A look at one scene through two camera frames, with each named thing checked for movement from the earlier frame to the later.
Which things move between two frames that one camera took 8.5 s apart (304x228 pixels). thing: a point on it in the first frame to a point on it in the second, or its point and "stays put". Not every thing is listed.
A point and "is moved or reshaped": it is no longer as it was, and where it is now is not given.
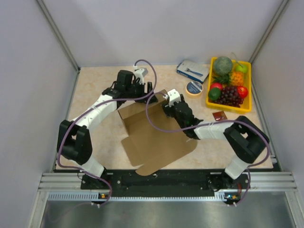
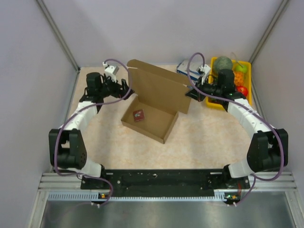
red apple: [242, 91] stays put
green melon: [222, 65] stays put
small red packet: [220, 116] to [138, 115]
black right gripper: [168, 109] to [195, 94]
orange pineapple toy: [237, 78] stays put
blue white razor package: [197, 71] stays put
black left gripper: [149, 89] to [119, 93]
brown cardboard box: [153, 140] is moved or reshaped
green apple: [242, 67] stays put
